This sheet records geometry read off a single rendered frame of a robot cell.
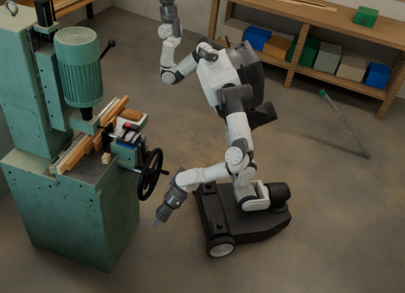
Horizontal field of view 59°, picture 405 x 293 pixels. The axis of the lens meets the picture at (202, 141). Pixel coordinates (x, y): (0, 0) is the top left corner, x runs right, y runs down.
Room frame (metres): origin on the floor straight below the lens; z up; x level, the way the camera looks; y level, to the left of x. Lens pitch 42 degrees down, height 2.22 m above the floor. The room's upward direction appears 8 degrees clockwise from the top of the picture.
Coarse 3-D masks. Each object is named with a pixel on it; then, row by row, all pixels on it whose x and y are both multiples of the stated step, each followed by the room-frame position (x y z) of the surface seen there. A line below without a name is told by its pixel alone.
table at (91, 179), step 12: (120, 120) 1.53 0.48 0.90; (144, 120) 1.57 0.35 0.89; (108, 144) 1.33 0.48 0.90; (84, 156) 1.22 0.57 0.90; (96, 156) 1.23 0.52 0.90; (72, 168) 1.13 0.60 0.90; (84, 168) 1.14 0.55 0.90; (96, 168) 1.15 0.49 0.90; (108, 168) 1.17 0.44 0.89; (132, 168) 1.22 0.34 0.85; (60, 180) 1.08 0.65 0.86; (72, 180) 1.06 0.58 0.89; (84, 180) 1.06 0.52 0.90; (96, 180) 1.07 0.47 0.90; (96, 192) 1.05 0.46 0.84
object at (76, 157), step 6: (126, 96) 1.71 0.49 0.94; (120, 102) 1.64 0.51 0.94; (126, 102) 1.68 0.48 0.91; (114, 108) 1.58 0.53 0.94; (120, 108) 1.61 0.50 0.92; (114, 114) 1.54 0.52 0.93; (108, 120) 1.48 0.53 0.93; (90, 138) 1.31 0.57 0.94; (84, 144) 1.26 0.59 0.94; (78, 150) 1.21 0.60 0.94; (72, 156) 1.17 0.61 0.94; (78, 156) 1.19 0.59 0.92; (66, 162) 1.12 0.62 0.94; (72, 162) 1.14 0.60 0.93; (66, 168) 1.11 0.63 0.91
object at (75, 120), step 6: (72, 114) 1.33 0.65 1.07; (78, 114) 1.33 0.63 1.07; (72, 120) 1.29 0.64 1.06; (78, 120) 1.29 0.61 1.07; (90, 120) 1.30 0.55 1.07; (96, 120) 1.31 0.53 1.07; (72, 126) 1.29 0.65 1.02; (78, 126) 1.29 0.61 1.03; (84, 126) 1.28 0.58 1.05; (90, 126) 1.27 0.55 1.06; (96, 126) 1.30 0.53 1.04; (84, 132) 1.28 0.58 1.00; (90, 132) 1.27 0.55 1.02; (96, 132) 1.29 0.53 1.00
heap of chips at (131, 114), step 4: (124, 112) 1.58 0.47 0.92; (128, 112) 1.58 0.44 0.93; (132, 112) 1.58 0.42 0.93; (136, 112) 1.59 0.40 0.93; (140, 112) 1.61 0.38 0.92; (120, 116) 1.56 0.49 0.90; (124, 116) 1.56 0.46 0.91; (128, 116) 1.56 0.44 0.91; (132, 116) 1.56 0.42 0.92; (136, 116) 1.56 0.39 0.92; (140, 116) 1.58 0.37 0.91; (132, 120) 1.54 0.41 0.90; (136, 120) 1.54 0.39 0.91
